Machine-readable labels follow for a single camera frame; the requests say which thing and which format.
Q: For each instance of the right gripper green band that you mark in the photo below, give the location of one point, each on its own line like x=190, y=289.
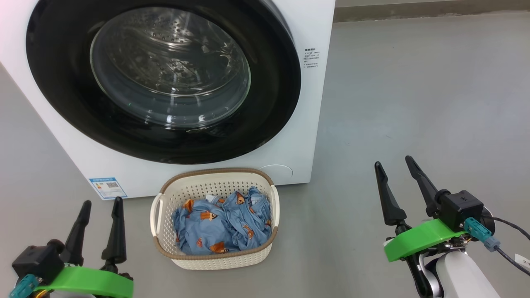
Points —
x=418, y=240

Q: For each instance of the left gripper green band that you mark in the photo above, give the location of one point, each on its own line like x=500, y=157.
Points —
x=91, y=283

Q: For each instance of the blue printed clothes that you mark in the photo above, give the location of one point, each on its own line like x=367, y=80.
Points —
x=215, y=231

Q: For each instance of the black round washer door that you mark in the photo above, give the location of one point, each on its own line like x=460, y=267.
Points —
x=62, y=82

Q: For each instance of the cream perforated laundry basket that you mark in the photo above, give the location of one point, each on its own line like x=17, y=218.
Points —
x=194, y=189

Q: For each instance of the white front-load washing machine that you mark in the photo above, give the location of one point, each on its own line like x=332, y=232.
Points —
x=290, y=145

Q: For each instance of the blue energy label sticker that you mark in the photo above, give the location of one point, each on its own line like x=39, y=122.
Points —
x=107, y=188

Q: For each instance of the small printed text label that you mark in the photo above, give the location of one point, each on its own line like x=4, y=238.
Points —
x=311, y=58

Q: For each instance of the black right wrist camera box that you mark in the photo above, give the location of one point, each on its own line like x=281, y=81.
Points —
x=459, y=209

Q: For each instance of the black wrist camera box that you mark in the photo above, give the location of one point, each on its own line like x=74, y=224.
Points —
x=459, y=209
x=37, y=260

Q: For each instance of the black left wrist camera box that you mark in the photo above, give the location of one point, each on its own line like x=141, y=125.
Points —
x=37, y=260

